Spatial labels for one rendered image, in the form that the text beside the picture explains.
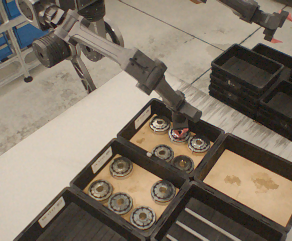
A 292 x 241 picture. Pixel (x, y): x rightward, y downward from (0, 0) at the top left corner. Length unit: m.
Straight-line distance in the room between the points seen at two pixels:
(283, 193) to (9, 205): 1.21
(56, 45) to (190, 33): 1.93
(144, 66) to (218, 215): 0.71
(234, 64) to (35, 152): 1.51
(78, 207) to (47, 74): 2.12
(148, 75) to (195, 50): 2.51
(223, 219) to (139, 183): 0.38
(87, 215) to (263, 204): 0.72
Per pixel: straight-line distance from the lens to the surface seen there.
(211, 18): 4.04
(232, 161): 1.64
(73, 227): 1.51
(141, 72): 1.07
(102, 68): 3.41
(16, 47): 3.26
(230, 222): 1.49
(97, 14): 1.61
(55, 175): 1.81
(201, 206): 1.51
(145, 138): 1.70
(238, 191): 1.56
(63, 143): 1.92
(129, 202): 1.48
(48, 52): 2.13
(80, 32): 1.25
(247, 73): 2.60
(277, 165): 1.61
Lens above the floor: 2.15
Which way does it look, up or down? 48 degrees down
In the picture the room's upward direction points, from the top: 3 degrees counter-clockwise
